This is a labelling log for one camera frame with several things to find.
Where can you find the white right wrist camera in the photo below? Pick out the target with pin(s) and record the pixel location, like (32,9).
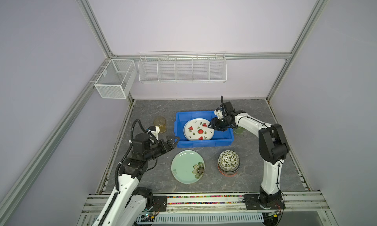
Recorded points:
(219,113)

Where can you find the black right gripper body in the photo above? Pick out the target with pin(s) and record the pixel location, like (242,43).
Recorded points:
(221,125)

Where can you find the white watermelon pattern plate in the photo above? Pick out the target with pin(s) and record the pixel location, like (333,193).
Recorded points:
(198,130)

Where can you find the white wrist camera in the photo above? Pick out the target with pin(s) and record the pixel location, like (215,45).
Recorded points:
(153,131)
(219,113)

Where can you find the white mesh basket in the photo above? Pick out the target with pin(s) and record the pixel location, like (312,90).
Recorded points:
(116,79)

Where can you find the green leaf patterned bowl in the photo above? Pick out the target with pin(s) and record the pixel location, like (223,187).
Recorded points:
(229,161)

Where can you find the green glass cup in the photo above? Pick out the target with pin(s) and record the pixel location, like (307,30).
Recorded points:
(239,130)

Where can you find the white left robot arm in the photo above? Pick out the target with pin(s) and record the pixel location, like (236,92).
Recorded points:
(128,199)

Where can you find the white wire rack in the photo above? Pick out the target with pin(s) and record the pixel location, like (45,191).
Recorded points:
(182,67)

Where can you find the red rimmed bottom bowl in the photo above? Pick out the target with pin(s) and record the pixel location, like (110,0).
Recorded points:
(230,173)

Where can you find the green flower plate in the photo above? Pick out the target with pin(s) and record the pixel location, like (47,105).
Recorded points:
(188,167)

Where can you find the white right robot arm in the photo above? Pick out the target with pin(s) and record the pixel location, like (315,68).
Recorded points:
(273,148)

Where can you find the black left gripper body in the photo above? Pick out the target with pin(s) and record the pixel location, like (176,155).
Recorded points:
(157,150)

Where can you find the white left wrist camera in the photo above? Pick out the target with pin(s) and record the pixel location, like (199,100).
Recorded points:
(153,131)

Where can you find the blue plastic bin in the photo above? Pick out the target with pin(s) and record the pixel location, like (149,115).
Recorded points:
(219,139)

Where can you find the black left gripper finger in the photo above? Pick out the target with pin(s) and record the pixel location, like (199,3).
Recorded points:
(169,146)
(172,139)

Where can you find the amber glass cup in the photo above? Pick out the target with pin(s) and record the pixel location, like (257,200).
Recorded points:
(161,123)

